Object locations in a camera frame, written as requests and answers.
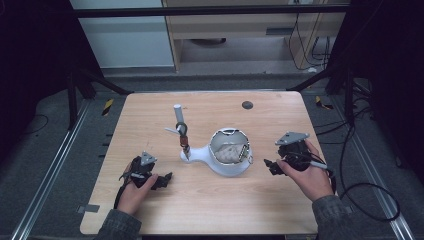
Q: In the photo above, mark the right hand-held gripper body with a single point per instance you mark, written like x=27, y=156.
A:
x=295, y=153

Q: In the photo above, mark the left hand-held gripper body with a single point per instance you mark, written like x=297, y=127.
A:
x=140, y=173

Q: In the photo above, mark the grey quilted pouch gold clasp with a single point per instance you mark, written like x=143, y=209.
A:
x=228, y=153

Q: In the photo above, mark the white stand with post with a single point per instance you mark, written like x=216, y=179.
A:
x=179, y=113

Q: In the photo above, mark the person's left hand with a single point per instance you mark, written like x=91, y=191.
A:
x=131, y=198

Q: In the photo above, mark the person's right hand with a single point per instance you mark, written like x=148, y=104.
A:
x=313, y=181

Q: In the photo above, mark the yellow black striped tape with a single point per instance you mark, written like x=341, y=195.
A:
x=107, y=107
x=321, y=101

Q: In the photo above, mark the dark round table grommet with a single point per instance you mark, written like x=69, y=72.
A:
x=247, y=105

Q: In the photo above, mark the black metal stand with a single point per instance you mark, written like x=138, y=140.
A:
x=72, y=100
x=349, y=96

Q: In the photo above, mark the black curtain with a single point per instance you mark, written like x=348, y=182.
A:
x=393, y=66
x=33, y=66

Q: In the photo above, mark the white cabinet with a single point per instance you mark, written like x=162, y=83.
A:
x=126, y=40

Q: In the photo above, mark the light wooden desk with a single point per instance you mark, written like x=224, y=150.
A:
x=233, y=25

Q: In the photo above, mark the black horizontal bar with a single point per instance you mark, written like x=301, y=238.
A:
x=200, y=11

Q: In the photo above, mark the grey table bracket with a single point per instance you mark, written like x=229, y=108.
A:
x=88, y=208

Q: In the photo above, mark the aluminium floor rail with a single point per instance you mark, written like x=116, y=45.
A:
x=50, y=173
x=376, y=173

